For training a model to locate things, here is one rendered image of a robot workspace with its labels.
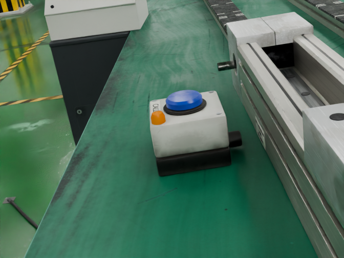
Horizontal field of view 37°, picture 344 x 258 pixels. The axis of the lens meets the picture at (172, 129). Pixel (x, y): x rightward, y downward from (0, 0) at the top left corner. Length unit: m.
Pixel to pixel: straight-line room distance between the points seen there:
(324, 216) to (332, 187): 0.06
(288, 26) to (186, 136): 0.24
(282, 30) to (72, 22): 0.69
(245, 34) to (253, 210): 0.28
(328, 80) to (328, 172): 0.25
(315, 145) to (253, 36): 0.35
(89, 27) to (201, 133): 0.76
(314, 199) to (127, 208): 0.20
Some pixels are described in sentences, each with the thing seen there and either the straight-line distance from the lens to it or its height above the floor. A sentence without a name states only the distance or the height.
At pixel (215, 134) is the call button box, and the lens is 0.53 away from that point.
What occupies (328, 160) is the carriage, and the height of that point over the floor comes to 0.89.
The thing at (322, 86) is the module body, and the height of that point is 0.84.
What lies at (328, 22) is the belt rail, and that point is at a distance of 1.03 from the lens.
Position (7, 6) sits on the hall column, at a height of 0.11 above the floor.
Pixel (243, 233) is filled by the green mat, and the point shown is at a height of 0.78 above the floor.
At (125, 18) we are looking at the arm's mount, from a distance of 1.23.
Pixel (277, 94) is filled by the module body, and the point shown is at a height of 0.86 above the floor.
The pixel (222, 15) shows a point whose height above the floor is 0.81.
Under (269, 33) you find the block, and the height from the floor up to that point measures 0.87.
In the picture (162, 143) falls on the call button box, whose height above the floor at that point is 0.82.
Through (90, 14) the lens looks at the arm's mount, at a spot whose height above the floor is 0.83.
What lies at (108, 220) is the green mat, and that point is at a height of 0.78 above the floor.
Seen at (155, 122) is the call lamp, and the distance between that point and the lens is 0.53.
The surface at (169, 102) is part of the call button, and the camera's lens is 0.55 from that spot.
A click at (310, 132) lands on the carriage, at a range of 0.35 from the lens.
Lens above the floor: 1.05
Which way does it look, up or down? 24 degrees down
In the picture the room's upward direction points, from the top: 9 degrees counter-clockwise
